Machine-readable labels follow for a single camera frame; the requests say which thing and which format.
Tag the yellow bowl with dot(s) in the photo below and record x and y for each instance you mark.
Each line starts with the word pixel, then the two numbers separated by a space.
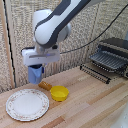
pixel 59 93

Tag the brown bread piece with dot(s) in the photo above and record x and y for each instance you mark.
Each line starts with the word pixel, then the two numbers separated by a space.
pixel 45 85

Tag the cobalt blue cup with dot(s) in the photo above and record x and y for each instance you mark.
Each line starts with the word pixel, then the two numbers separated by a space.
pixel 34 75

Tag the white floral rimmed plate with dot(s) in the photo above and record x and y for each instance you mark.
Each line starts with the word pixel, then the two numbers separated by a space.
pixel 27 105

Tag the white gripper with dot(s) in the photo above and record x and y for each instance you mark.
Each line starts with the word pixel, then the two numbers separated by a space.
pixel 40 56

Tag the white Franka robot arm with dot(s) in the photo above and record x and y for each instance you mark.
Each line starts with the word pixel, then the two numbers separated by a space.
pixel 55 23

